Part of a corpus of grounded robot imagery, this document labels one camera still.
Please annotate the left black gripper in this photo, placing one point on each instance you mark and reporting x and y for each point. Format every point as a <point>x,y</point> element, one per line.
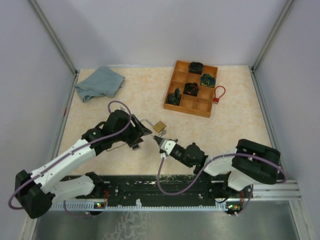
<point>139,131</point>

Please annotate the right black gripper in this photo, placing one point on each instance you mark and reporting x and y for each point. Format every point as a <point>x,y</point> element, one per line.
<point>160,141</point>

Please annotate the silver key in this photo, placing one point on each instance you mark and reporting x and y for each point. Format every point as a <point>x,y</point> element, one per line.
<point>162,133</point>

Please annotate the brass padlock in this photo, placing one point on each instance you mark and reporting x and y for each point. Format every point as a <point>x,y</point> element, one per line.
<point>159,127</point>

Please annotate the black cable lock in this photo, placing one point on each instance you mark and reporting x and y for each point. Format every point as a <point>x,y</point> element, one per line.
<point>135,147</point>

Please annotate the red cable lock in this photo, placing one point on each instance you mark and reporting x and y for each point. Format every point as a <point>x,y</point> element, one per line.
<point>219,92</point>

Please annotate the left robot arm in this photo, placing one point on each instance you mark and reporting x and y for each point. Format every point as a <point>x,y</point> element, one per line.
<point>45,186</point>

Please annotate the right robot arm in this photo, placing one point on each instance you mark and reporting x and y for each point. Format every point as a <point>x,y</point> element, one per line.
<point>250,163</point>

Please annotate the wooden compartment tray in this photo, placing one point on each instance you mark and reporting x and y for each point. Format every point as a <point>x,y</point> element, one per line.
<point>191,88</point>

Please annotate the blue folded cloth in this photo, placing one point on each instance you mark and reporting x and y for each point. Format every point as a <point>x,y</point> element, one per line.
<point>103,82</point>

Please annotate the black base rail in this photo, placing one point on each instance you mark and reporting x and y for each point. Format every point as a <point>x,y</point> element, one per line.
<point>152,186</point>

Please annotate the white toothed cable duct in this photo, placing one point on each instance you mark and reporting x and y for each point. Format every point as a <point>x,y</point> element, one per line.
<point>175,204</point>

